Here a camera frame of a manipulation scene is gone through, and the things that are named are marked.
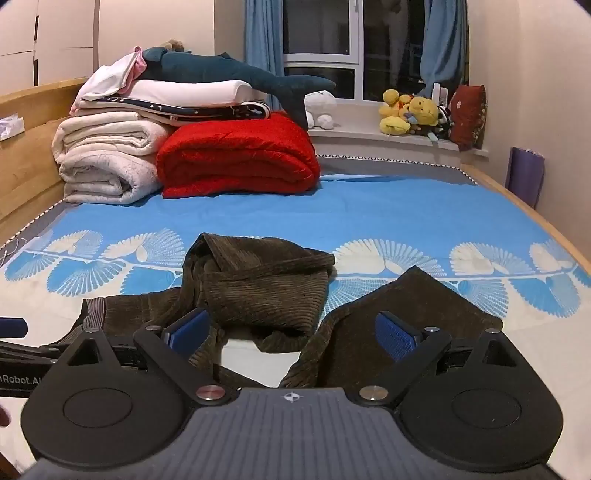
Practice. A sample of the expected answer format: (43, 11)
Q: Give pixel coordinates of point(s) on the white wardrobe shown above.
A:
(46, 37)

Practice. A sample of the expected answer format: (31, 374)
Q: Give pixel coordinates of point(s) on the white framed window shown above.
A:
(351, 55)

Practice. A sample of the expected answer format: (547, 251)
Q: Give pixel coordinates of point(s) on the white window sill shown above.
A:
(360, 138)

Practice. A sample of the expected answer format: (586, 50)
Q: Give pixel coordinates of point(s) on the tissue pack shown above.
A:
(10, 128)

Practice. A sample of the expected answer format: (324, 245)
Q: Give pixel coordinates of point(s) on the blue white printed bedsheet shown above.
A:
(392, 207)

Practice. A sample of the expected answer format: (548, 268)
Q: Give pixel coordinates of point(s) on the purple bag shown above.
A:
(524, 177)

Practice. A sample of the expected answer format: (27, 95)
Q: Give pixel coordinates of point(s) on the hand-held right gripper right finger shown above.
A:
(396, 334)

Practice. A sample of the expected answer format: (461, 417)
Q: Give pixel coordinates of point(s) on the blue curtain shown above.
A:
(263, 37)
(445, 41)

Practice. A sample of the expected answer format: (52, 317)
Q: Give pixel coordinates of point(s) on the white comb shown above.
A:
(441, 94)

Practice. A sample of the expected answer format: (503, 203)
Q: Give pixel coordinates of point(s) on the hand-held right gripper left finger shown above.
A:
(190, 331)

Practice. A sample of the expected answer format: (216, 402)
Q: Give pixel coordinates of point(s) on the pink and white cloth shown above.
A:
(111, 76)

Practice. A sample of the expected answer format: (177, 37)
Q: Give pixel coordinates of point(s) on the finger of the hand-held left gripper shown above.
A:
(13, 327)

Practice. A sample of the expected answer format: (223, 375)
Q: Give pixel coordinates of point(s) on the white pillow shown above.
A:
(194, 92)

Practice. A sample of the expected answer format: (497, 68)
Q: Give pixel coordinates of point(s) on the yellow bear plush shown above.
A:
(424, 113)

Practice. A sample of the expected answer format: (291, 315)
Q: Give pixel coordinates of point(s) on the dark star-print folded blanket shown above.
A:
(207, 110)

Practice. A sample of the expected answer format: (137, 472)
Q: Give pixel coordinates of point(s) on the brown plush toy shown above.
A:
(171, 45)

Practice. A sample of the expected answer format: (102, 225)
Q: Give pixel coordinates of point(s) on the wooden bed frame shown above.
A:
(32, 152)

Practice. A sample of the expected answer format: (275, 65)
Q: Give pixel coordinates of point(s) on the white plush toy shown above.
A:
(321, 108)

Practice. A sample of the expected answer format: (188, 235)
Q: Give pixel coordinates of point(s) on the yellow duck plush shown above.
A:
(393, 115)

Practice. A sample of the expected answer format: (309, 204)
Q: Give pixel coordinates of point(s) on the black white striped plush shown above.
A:
(444, 122)

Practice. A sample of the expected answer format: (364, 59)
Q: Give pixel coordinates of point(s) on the red folded blanket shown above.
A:
(240, 152)

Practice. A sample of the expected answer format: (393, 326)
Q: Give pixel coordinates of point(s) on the red cushion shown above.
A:
(468, 115)

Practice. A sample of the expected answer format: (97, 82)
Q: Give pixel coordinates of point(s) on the blue shark plush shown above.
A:
(217, 69)

